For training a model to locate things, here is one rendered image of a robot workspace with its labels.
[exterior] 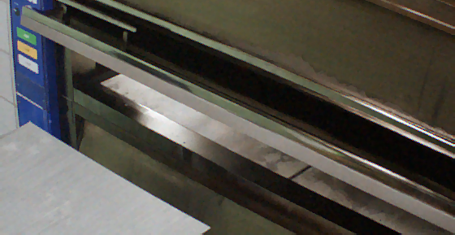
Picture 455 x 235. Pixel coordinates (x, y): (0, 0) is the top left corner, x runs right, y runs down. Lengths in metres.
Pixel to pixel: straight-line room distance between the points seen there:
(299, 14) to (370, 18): 0.15
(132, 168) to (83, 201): 0.38
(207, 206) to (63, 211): 0.37
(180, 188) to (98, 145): 0.28
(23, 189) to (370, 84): 0.72
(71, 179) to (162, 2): 0.39
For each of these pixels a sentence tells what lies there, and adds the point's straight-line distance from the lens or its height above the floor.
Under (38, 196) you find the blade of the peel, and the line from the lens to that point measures 1.76.
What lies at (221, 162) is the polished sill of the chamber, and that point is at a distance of 1.85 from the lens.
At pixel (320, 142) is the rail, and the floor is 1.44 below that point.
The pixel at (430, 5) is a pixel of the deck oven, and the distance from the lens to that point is 1.39.
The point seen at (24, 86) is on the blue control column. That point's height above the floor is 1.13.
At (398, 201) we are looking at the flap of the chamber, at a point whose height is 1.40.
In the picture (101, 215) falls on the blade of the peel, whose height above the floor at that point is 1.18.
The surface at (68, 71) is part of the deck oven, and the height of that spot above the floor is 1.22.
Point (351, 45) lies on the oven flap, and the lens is 1.51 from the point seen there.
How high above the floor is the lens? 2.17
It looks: 29 degrees down
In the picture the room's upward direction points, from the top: 1 degrees clockwise
